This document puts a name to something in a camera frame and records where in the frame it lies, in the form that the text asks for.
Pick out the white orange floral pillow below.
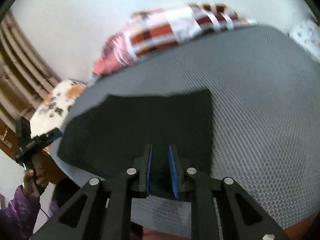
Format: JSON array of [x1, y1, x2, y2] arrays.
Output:
[[30, 79, 86, 138]]

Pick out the white dotted cloth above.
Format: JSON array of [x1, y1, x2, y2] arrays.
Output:
[[288, 19, 320, 63]]

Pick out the brown striped curtain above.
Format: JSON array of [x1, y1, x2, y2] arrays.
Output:
[[1, 11, 60, 131]]

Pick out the left hand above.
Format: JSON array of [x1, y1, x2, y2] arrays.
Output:
[[22, 168, 49, 197]]

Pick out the grey mesh mattress topper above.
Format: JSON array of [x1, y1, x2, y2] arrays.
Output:
[[48, 25, 320, 239]]

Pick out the black pants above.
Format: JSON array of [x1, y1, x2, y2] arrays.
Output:
[[57, 88, 215, 179]]

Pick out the pink checked folded blanket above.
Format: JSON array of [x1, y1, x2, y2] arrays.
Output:
[[88, 3, 257, 86]]

